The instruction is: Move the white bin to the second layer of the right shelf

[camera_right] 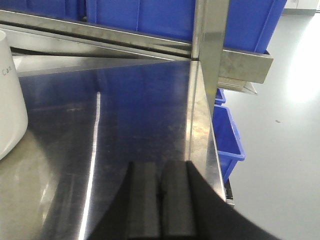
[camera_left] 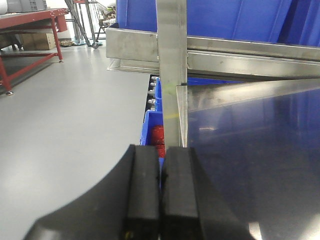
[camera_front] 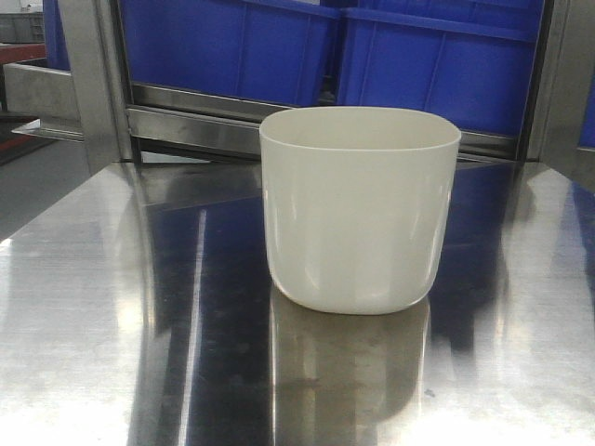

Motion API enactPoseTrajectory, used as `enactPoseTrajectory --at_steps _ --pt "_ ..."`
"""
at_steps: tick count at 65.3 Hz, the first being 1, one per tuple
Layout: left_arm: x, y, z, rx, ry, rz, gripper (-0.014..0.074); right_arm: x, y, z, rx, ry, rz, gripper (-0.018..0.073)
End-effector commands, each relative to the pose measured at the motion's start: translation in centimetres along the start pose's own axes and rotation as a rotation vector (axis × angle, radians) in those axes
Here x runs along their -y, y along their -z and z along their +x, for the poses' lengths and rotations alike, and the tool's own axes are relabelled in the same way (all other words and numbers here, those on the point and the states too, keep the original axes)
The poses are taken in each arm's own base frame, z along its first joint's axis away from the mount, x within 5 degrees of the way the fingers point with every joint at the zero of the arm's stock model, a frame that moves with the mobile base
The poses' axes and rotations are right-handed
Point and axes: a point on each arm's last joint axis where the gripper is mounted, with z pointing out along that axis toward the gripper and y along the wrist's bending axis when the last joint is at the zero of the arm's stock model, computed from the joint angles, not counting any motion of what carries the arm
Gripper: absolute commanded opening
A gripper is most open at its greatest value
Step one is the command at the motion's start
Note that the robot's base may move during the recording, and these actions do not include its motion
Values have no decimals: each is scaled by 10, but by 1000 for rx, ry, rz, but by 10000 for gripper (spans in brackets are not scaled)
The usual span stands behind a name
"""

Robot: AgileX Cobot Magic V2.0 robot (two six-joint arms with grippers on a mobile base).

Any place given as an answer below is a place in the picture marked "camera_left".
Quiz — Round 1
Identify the blue bin with red parts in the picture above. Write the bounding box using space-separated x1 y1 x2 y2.
140 110 166 159

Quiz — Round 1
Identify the cardboard box under workbench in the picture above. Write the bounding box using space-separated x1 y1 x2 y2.
19 33 56 51

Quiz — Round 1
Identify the stainless steel shelf rack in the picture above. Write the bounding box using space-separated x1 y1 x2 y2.
105 0 320 240

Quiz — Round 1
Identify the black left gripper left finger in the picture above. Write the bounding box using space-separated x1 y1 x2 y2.
24 145 160 240

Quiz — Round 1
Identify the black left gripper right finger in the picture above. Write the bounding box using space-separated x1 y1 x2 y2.
161 147 253 240

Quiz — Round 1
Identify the small blue bin behind post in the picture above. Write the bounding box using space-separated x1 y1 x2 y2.
154 77 163 112

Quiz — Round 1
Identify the large blue plastic bin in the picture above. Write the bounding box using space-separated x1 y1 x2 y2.
116 0 320 49

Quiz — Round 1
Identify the red metal workbench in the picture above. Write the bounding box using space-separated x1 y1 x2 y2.
0 8 69 96

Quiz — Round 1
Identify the grey plastic crate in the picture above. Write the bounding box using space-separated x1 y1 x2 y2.
6 0 48 13

